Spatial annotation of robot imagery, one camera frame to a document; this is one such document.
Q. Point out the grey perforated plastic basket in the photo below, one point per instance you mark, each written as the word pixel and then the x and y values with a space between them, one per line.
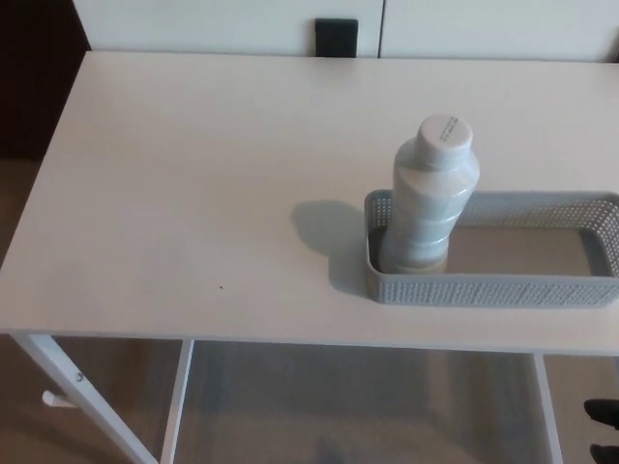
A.
pixel 508 291

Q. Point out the dark brown wall panel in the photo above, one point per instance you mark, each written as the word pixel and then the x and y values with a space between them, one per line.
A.
pixel 38 77

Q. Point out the black wall socket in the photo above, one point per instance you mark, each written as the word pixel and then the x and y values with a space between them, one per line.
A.
pixel 336 37

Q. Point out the white plastic bottle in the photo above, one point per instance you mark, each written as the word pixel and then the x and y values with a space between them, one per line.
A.
pixel 430 203

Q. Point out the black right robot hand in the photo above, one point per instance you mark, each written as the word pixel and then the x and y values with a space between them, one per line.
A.
pixel 604 411

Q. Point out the white desk peg hook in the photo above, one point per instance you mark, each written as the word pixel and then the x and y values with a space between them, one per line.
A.
pixel 54 399

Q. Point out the white desk leg frame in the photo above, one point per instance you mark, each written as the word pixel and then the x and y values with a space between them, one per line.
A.
pixel 82 386

